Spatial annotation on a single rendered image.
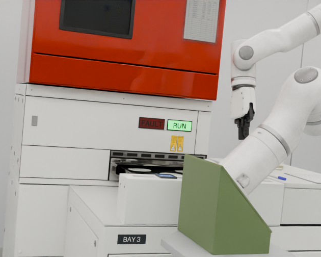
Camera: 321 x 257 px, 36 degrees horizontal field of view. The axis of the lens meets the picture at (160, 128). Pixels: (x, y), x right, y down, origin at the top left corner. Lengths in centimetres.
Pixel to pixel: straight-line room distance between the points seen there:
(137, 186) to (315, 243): 69
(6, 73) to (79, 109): 151
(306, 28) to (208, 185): 68
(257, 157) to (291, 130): 12
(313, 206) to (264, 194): 20
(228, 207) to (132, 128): 93
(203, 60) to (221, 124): 181
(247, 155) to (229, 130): 262
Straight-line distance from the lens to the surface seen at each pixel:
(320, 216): 186
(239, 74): 169
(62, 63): 203
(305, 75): 145
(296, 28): 175
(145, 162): 217
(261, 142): 140
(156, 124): 217
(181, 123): 222
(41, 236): 215
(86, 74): 204
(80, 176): 212
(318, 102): 145
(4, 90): 354
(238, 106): 168
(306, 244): 185
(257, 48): 164
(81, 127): 209
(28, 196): 210
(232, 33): 401
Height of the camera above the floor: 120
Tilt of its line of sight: 3 degrees down
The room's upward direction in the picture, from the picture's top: 5 degrees clockwise
